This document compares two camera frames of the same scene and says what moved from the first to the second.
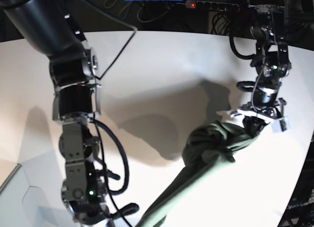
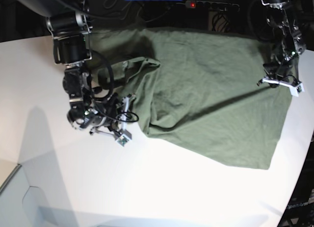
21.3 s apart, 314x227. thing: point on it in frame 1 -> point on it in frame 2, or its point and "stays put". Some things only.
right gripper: (256, 118) -> (277, 73)
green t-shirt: (205, 146) -> (203, 93)
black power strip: (211, 6) stays put
